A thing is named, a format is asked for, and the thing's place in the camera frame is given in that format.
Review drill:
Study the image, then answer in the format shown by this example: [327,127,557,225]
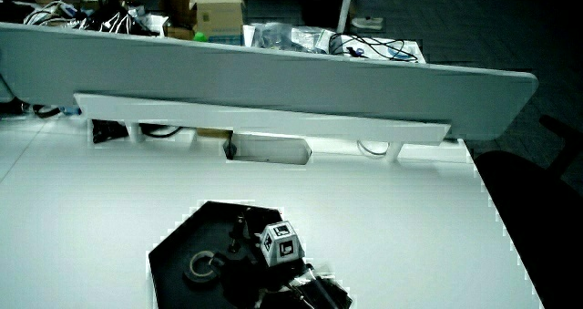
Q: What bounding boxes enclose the white vertical pole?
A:
[336,0,356,35]

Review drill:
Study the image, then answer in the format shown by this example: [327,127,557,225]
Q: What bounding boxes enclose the black office chair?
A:
[473,114,583,309]

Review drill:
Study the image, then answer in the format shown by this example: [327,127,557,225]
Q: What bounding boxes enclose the person's right forearm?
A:
[278,263,354,309]

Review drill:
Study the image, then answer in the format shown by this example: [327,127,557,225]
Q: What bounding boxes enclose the black cable under shelf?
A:
[139,123,184,139]

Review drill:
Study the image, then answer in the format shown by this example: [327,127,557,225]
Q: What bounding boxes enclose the black tape roll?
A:
[183,250,225,286]

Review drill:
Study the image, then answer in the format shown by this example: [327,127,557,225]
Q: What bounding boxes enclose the white shelf rail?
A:
[74,93,452,147]

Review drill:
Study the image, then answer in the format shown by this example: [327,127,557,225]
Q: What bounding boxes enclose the black and white bag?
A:
[84,4,151,36]

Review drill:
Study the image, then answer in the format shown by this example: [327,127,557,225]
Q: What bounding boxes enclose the black coiled cable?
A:
[328,32,419,63]

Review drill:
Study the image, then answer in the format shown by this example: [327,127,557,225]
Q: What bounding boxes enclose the bundle of white cables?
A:
[23,0,83,28]

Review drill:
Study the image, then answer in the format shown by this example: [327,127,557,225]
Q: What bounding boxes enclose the clear plastic bags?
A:
[249,22,336,55]

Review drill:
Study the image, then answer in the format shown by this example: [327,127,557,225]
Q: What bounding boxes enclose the light cardboard box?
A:
[189,0,246,46]

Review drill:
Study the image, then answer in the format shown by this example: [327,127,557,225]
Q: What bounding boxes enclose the black hexagonal plate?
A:
[148,201,286,309]

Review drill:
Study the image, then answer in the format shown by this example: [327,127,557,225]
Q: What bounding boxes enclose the brown open cardboard box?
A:
[153,0,198,40]

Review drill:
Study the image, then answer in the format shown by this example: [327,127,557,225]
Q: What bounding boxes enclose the white cable loop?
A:
[356,139,391,158]

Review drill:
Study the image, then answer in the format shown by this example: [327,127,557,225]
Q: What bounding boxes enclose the person's right hand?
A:
[219,212,320,309]

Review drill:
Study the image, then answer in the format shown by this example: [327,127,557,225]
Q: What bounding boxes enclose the white shoe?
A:
[350,15,384,31]

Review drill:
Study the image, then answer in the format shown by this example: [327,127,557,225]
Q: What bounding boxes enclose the grey desk divider panel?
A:
[0,21,539,141]

